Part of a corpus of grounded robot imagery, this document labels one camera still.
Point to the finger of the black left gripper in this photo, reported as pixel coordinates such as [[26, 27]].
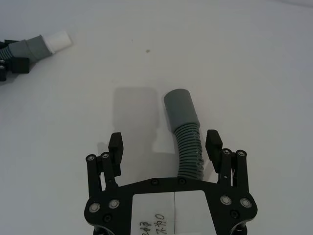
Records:
[[19, 65], [6, 42]]

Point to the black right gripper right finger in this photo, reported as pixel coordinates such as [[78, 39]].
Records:
[[214, 149]]

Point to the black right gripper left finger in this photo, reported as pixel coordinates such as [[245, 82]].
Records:
[[115, 149]]

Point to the white plastic tube connector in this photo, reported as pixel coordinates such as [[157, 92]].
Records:
[[60, 41]]

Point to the white tablecloth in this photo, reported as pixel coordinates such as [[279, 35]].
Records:
[[220, 61]]

